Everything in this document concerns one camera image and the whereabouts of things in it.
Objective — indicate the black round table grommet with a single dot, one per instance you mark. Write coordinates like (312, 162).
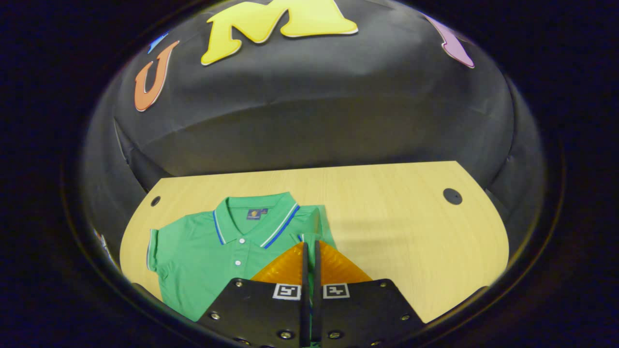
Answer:
(155, 201)
(452, 196)

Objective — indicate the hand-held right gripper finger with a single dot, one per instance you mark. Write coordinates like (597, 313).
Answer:
(316, 314)
(305, 309)

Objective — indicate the black backdrop cloth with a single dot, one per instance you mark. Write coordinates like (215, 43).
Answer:
(314, 106)

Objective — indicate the green polo T-shirt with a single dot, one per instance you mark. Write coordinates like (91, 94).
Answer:
(203, 251)

